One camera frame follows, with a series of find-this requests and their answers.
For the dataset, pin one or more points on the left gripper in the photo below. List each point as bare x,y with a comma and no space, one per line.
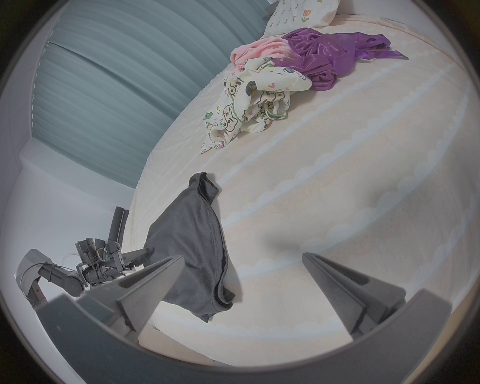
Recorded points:
115,259

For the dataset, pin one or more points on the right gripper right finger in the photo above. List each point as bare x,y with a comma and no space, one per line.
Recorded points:
360,296

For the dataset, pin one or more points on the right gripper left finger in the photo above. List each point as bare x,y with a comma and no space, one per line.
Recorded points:
150,292

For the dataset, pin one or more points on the black garment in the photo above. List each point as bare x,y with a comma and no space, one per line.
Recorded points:
195,247

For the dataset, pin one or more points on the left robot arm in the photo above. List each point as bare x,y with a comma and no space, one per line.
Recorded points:
63,279

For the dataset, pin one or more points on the bed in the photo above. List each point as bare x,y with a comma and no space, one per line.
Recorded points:
337,176

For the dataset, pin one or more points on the blue-green curtain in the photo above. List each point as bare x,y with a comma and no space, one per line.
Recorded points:
112,75

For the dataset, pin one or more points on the white printed garment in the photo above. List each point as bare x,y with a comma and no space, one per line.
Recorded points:
255,97

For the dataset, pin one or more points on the pink garment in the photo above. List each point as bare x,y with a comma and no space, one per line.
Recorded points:
258,48

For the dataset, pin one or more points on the purple garment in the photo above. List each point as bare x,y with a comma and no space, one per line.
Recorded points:
322,56

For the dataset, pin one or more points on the white printed pillow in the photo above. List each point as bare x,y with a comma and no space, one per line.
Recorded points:
300,17

